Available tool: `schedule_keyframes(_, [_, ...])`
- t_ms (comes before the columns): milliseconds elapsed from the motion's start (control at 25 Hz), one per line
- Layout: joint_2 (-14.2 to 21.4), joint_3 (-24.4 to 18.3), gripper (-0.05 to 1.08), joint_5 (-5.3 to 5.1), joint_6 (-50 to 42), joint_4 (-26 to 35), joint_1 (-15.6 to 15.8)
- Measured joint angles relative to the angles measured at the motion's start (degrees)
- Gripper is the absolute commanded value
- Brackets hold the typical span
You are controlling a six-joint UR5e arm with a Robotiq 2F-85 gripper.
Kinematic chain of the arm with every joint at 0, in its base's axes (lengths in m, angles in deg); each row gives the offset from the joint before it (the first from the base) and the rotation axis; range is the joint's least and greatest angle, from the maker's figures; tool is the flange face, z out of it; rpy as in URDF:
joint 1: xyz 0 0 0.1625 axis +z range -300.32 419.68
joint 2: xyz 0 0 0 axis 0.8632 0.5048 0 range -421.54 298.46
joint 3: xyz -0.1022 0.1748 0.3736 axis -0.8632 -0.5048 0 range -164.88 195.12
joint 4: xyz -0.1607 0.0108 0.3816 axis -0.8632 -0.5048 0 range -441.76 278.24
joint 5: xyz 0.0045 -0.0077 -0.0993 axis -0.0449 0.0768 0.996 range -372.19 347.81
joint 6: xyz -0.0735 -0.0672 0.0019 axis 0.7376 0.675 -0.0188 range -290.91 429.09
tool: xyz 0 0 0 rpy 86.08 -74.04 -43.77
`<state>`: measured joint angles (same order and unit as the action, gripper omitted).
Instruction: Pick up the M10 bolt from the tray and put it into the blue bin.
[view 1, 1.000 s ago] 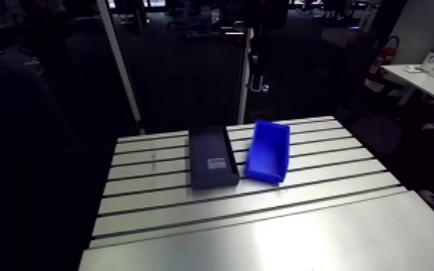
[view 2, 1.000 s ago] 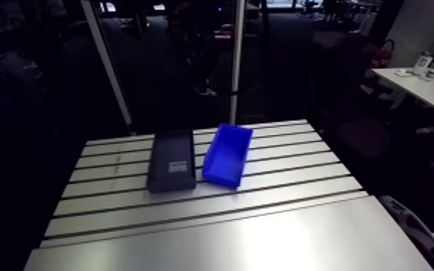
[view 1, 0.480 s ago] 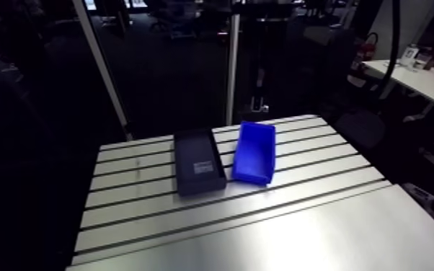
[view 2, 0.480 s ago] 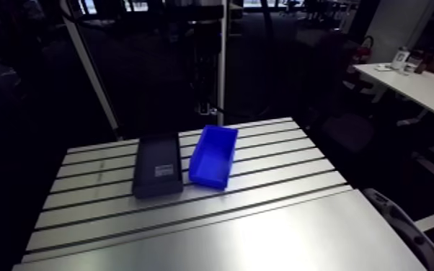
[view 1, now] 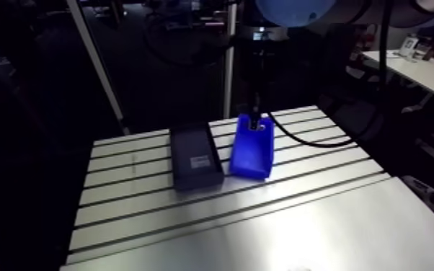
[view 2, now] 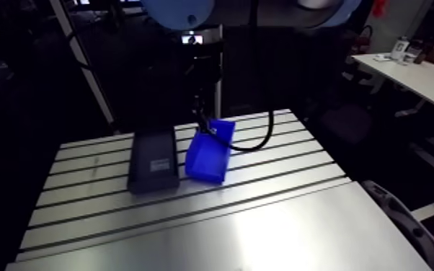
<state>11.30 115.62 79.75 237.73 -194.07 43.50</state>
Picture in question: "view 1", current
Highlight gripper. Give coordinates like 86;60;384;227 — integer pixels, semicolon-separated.
239;39;277;115

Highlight blue bin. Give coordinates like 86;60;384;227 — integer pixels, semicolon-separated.
229;112;276;180

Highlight dark blue-grey tray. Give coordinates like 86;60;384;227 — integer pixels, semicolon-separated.
169;122;226;192

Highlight small white desk stand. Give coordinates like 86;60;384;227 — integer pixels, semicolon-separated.
397;34;420;59

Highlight white desk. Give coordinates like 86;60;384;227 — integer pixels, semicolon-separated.
362;49;434;109

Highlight upright white post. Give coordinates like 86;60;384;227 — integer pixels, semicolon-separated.
222;3;239;120

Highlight black cable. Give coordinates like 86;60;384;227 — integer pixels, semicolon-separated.
267;0;394;148

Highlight slanted white post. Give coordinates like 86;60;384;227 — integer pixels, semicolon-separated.
65;0;132;136

